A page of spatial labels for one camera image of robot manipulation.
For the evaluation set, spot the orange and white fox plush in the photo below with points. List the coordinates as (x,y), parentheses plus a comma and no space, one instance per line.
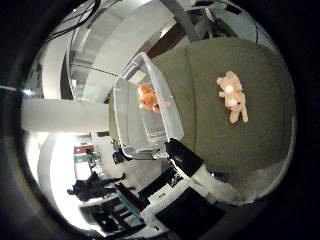
(148,98)

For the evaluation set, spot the beige teddy bear plush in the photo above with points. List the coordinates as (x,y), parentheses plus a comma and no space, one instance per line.
(233,95)

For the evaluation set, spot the clear plastic storage container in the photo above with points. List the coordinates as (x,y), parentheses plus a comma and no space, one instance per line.
(133,126)

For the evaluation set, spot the black office chair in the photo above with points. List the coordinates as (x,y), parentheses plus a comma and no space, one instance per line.
(118,156)

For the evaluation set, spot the person in dark clothes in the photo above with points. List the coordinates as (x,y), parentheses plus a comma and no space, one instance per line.
(90,188)

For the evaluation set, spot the grey metal pole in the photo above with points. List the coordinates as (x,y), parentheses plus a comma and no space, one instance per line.
(183,21)

